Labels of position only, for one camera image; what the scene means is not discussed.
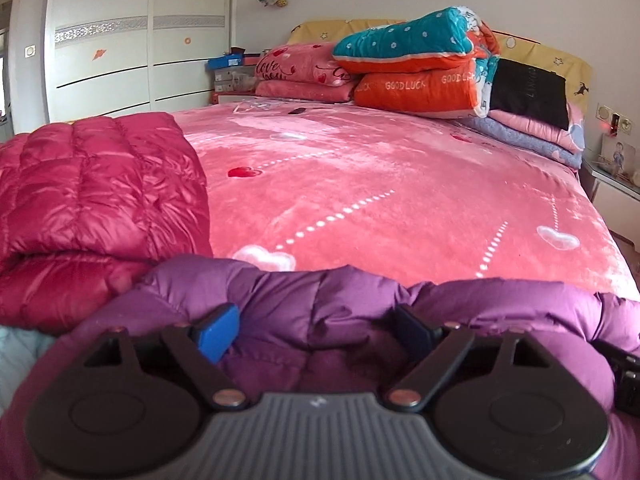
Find grey-purple folded blanket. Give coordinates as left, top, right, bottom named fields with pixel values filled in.
left=449, top=116, right=585, bottom=170

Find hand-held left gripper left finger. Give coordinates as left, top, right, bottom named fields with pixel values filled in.
left=81, top=303, right=251, bottom=412

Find stack of shoe boxes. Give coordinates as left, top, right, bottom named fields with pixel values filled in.
left=206, top=47, right=262, bottom=107

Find black folded cloth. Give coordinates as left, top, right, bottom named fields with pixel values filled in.
left=488, top=57, right=572, bottom=132

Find framed photo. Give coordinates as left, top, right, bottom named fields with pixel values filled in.
left=601, top=139, right=640, bottom=177

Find purple quilted down jacket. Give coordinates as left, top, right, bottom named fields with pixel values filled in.
left=0, top=254, right=640, bottom=480

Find teal and orange folded quilt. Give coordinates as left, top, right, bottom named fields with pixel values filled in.
left=331, top=6, right=502, bottom=120

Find red quilted down jacket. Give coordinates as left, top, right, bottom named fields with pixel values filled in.
left=0, top=112, right=215, bottom=335

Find yellow padded headboard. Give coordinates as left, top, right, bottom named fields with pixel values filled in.
left=286, top=18, right=594, bottom=112

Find white nightstand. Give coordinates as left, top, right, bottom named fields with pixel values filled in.
left=581, top=159, right=640, bottom=252

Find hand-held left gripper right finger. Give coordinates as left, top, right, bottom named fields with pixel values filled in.
left=381, top=304, right=557, bottom=411

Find wall sockets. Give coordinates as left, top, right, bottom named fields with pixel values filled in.
left=596, top=103, right=635, bottom=137

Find white wardrobe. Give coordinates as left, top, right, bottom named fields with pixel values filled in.
left=44, top=0, right=235, bottom=127

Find pink folded heart-print blanket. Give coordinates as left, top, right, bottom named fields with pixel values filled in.
left=254, top=42, right=362, bottom=105

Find light blue jacket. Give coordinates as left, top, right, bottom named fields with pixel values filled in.
left=0, top=326, right=57, bottom=413

